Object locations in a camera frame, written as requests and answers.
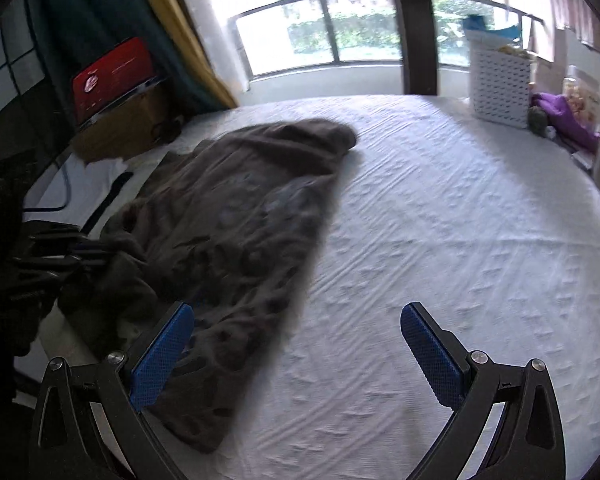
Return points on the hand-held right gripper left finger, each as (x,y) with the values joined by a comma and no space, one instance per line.
(162,355)

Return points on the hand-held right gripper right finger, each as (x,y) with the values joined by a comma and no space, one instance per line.
(427,355)

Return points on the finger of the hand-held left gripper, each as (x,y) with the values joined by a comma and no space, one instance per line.
(55,270)
(65,240)

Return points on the dark grey t-shirt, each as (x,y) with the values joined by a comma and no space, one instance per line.
(230,220)

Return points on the white cloth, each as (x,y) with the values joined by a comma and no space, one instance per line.
(90,185)

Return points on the white quilted mattress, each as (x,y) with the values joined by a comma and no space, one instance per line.
(455,240)

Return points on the cardboard box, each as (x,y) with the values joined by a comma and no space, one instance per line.
(125,130)

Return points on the tablet with red screen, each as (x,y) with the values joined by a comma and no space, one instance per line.
(112,77)

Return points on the dark green curtain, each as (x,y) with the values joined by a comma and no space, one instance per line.
(95,10)

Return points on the yellow curtain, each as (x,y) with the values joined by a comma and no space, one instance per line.
(180,25)

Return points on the small green cactus toy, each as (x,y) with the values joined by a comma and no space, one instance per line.
(537,120)

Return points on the purple cloth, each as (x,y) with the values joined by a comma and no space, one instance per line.
(565,115)

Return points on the white perforated plastic basket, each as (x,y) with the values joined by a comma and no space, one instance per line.
(500,85)

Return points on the clear snack jar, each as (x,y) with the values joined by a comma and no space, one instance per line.
(582,100)

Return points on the blue paper packet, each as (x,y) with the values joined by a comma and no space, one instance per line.
(480,25)

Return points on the dark balcony railing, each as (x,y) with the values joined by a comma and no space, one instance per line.
(330,25)

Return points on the dark window post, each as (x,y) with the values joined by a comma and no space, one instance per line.
(415,25)

